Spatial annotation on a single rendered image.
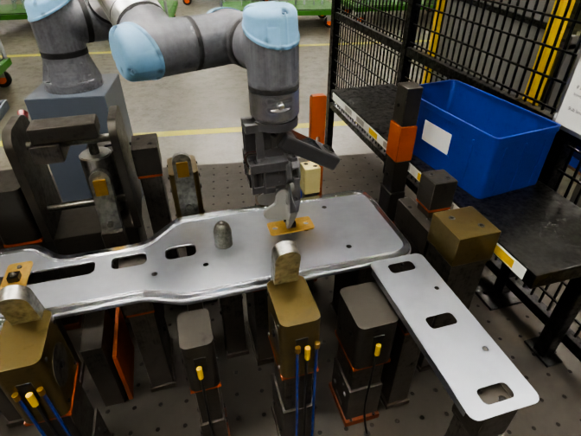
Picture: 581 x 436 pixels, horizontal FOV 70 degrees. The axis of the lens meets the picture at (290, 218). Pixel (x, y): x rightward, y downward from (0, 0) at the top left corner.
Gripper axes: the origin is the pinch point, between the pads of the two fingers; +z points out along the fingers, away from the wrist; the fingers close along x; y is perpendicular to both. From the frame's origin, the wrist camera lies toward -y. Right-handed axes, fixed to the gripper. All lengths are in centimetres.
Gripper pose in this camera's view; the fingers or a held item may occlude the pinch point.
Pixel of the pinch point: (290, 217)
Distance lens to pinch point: 76.3
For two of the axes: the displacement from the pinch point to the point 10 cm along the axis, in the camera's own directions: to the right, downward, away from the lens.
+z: 0.2, 8.1, 5.9
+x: 2.8, 5.6, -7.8
